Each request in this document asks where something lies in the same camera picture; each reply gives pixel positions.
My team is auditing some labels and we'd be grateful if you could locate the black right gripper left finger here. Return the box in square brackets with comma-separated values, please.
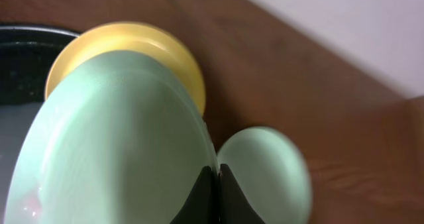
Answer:
[170, 166, 217, 224]

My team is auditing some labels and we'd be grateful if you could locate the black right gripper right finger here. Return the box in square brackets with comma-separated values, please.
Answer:
[219, 164, 264, 224]

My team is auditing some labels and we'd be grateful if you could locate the mint green plate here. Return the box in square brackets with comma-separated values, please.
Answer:
[217, 127, 312, 224]
[4, 50, 216, 223]

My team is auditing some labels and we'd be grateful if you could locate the yellow plate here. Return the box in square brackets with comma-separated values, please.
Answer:
[44, 21, 206, 114]

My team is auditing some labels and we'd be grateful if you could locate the round black tray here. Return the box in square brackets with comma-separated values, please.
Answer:
[1, 23, 80, 219]

